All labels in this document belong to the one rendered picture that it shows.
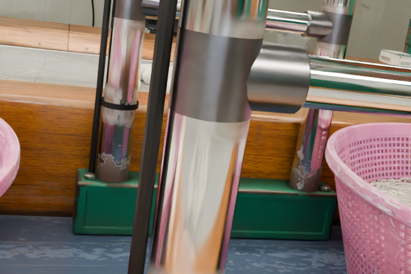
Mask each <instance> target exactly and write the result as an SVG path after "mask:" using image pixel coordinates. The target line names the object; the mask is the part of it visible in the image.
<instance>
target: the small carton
mask: <svg viewBox="0 0 411 274"><path fill-rule="evenodd" d="M379 61H380V62H384V63H386V64H389V65H397V66H403V67H411V54H407V53H403V52H400V51H392V50H381V53H380V58H379Z"/></svg>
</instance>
